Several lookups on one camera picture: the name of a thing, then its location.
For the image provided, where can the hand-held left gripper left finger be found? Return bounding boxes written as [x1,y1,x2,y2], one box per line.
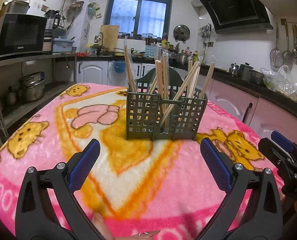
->
[15,139,101,240]

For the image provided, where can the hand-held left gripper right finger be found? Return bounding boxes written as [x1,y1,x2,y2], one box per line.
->
[196,137,284,240]

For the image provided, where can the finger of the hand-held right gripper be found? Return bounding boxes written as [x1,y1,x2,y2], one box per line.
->
[271,130,297,164]
[258,137,297,178]

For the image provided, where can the dark green perforated utensil holder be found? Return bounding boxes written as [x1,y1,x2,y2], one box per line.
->
[126,67,208,140]

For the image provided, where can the bunch of wooden chopsticks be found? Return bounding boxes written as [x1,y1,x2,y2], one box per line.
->
[123,36,215,133]

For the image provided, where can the row of hanging kitchen utensils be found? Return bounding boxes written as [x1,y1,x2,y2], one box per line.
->
[270,19,297,70]

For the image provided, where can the person's left hand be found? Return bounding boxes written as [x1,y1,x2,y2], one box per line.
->
[92,212,161,240]

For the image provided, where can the clear plastic bags of vegetables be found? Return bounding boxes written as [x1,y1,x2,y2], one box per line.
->
[261,65,297,98]

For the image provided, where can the pink printed blanket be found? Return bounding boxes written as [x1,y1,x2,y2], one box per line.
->
[0,81,289,240]

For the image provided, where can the steel bowl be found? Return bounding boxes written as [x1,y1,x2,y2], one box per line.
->
[249,69,264,85]

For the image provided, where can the small steel teapot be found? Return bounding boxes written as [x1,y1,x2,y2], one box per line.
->
[229,63,240,77]

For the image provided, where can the stack of steel pots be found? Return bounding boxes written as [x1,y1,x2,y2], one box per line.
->
[19,72,44,102]

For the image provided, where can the black kitchen countertop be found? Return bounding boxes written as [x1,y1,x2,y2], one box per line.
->
[76,55,297,120]

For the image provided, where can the white lower kitchen cabinets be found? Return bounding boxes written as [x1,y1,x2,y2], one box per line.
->
[76,59,297,145]

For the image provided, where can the small steel shelf kettle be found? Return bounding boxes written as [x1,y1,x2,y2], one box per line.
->
[3,86,17,106]

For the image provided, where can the blue hanging trash bag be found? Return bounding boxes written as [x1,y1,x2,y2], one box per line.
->
[113,60,125,74]

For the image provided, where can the group of condiment bottles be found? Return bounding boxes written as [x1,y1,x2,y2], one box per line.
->
[186,47,201,63]

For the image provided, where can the steel stock pot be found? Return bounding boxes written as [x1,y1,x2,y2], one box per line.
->
[176,52,189,65]

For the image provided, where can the metal shelf rack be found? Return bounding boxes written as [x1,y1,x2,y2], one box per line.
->
[0,52,77,135]

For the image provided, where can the blue plastic dish box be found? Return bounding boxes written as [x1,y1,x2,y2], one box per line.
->
[52,38,74,53]

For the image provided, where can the black rack with bottles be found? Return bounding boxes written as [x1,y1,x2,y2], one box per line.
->
[161,39,179,55]

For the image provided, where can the blue knife holder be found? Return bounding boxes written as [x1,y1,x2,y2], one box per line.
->
[145,44,161,58]

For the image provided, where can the wooden cutting board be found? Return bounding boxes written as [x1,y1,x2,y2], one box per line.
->
[100,25,120,52]

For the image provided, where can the cluster of hanging kitchen tools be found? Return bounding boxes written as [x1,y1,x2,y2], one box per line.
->
[199,24,212,39]

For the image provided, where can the hanging steel pot lid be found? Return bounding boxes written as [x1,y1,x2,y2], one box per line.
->
[174,25,190,42]

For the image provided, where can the row of spice jars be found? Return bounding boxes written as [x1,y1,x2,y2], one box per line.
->
[118,31,169,40]

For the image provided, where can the black range hood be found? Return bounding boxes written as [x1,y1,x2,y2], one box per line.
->
[197,0,274,34]

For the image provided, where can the blender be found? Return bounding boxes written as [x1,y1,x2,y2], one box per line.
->
[44,10,61,38]

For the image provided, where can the black microwave oven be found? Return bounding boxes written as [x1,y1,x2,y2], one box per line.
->
[0,13,48,62]

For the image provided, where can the hanging packets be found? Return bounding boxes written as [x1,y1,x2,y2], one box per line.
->
[88,2,102,19]

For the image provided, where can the dark framed window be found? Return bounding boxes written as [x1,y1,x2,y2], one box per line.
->
[103,0,175,40]

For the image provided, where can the hanging copper pan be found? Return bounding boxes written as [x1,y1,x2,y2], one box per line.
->
[68,1,85,12]

